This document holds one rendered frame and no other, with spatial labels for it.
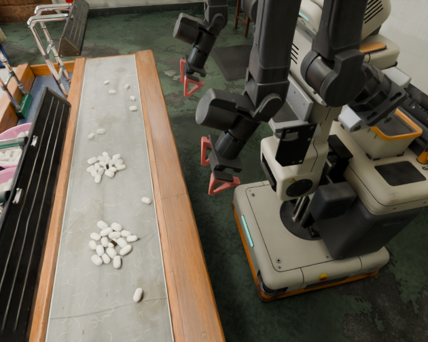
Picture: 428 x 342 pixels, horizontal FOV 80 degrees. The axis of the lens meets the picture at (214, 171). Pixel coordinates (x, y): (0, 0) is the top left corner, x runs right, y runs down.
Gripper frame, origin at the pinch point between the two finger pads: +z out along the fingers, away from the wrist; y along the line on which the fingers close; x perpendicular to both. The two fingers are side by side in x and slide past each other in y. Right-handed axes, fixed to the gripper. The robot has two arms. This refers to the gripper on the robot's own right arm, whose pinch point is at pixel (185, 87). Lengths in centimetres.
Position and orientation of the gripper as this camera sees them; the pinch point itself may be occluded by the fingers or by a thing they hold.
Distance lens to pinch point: 95.9
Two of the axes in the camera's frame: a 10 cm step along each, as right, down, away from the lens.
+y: 2.1, 7.3, -6.5
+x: 8.7, 1.6, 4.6
